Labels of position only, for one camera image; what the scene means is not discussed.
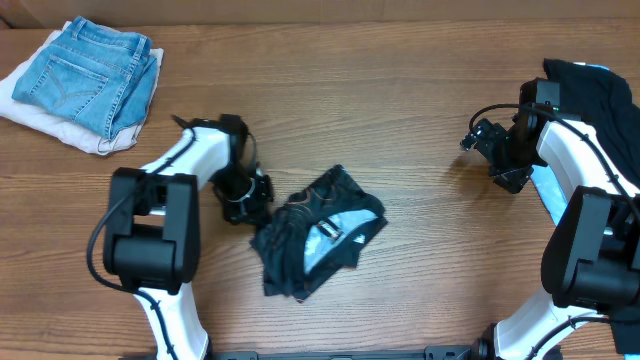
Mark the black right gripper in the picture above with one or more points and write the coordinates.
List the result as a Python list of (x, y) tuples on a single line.
[(513, 180)]

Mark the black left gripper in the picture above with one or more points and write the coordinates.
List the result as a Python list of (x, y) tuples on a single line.
[(256, 206)]

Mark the black printed cycling jersey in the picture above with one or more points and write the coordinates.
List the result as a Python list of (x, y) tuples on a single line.
[(318, 231)]

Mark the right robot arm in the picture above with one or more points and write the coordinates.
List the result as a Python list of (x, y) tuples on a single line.
[(534, 111)]

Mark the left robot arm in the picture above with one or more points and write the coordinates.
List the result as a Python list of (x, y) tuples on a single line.
[(148, 243)]

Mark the light blue t-shirt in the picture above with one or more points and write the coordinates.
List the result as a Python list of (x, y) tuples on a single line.
[(550, 195)]

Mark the plain black garment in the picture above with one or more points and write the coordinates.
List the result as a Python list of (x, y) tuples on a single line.
[(600, 115)]

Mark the folded blue denim jeans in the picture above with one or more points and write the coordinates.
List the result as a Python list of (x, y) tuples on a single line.
[(94, 76)]

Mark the folded white cloth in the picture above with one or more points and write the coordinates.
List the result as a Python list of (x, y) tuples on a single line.
[(64, 130)]

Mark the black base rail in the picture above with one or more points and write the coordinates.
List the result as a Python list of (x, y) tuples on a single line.
[(429, 353)]

